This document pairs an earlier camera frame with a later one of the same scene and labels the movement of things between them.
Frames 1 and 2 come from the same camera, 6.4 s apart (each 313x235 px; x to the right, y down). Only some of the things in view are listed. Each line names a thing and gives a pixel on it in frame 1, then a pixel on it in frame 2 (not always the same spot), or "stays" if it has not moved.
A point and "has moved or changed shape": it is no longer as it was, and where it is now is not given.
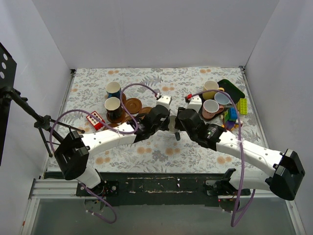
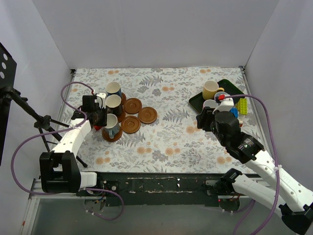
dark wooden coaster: x=112 y=125 has moved or changed shape
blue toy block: x=234 y=114 stays
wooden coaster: x=133 y=105 stays
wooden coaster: x=111 y=124 → x=121 y=117
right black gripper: x=179 y=120 → x=202 y=120
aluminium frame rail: x=42 y=188 stays
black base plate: x=157 y=189 stays
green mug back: x=171 y=124 → x=113 y=126
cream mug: x=211 y=84 stays
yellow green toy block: x=242 y=106 stays
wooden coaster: x=124 y=99 stays
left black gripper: x=166 y=120 → x=101 y=120
